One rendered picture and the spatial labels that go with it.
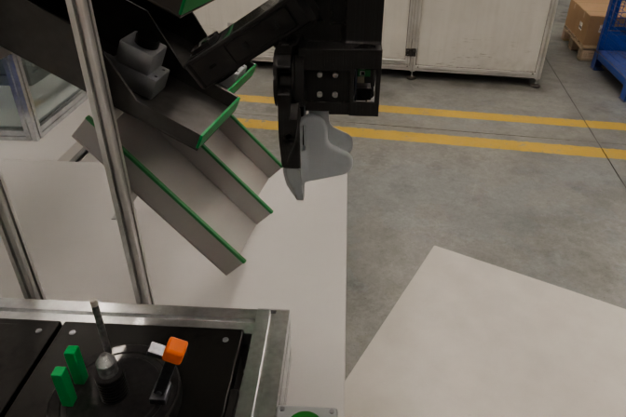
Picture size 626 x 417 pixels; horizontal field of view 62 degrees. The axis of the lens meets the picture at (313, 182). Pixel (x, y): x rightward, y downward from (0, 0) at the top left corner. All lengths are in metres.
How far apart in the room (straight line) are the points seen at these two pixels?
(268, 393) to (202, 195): 0.31
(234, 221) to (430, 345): 0.36
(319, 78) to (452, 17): 4.01
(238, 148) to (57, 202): 0.48
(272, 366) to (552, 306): 0.51
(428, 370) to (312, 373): 0.17
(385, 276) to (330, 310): 1.40
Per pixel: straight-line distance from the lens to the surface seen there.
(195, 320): 0.74
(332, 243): 1.02
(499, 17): 4.44
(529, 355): 0.88
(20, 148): 1.57
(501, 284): 0.99
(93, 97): 0.66
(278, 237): 1.04
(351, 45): 0.40
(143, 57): 0.69
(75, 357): 0.64
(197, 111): 0.72
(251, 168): 0.96
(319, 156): 0.44
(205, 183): 0.83
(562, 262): 2.57
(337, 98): 0.41
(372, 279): 2.25
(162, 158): 0.80
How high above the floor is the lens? 1.48
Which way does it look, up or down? 31 degrees down
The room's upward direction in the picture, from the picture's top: straight up
